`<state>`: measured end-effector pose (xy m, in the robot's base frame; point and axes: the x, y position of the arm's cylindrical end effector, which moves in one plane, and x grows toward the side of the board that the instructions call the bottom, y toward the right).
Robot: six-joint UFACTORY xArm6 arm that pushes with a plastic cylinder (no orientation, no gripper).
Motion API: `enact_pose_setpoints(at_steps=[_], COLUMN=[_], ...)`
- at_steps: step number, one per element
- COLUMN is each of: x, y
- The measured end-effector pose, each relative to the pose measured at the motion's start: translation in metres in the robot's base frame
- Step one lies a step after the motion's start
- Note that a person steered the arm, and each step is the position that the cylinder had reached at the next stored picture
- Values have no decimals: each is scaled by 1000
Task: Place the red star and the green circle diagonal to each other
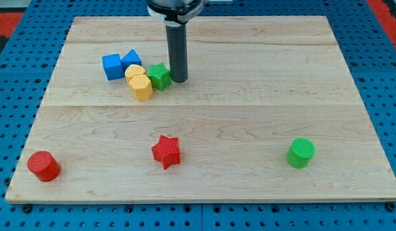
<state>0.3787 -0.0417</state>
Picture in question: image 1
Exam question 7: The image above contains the green star block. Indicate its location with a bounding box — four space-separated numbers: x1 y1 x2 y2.
147 63 172 91

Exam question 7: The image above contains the blue triangular block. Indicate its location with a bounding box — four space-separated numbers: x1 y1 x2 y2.
121 49 142 71

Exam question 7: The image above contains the yellow cylinder block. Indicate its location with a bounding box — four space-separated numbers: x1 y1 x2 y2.
125 64 146 81

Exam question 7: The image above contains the light wooden board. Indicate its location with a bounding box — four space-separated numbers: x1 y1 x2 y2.
6 16 396 204

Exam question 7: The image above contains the blue cube block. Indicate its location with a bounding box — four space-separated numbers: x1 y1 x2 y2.
102 54 124 81

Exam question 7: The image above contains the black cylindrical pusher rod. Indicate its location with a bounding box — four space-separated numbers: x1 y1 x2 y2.
166 24 188 83

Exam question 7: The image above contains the yellow hexagon block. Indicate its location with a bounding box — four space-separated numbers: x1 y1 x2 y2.
128 74 153 101

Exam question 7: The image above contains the green cylinder block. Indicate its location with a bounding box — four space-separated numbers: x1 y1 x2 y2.
286 137 316 169

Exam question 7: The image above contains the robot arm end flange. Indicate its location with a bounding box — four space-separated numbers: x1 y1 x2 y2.
146 0 205 27

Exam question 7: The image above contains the red star block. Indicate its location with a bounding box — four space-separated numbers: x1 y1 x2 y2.
151 135 181 170

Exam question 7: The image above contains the red cylinder block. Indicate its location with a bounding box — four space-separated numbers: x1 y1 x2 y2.
27 151 61 182

